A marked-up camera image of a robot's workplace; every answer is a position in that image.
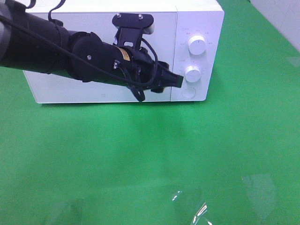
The upper white power knob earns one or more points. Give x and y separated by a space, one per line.
197 44

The white microwave oven body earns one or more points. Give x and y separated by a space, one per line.
193 17

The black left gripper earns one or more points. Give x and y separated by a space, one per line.
138 66

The round door release button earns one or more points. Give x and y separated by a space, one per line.
188 92

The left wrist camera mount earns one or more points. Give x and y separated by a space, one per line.
131 28

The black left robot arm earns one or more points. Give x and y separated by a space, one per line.
30 43

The white microwave door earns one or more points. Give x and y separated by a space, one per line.
56 89

